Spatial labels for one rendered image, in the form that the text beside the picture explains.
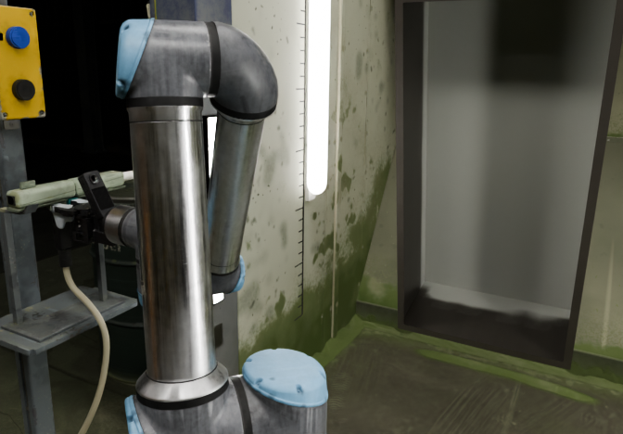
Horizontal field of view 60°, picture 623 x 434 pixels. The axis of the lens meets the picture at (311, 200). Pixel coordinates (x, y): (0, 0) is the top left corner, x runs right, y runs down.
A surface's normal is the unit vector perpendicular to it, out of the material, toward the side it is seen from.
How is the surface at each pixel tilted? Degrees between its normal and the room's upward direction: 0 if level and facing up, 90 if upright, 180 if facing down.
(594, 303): 57
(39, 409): 90
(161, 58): 84
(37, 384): 90
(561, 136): 102
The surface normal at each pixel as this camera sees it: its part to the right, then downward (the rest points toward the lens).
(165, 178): 0.14, 0.12
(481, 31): -0.45, 0.40
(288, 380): 0.10, -0.97
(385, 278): -0.39, -0.36
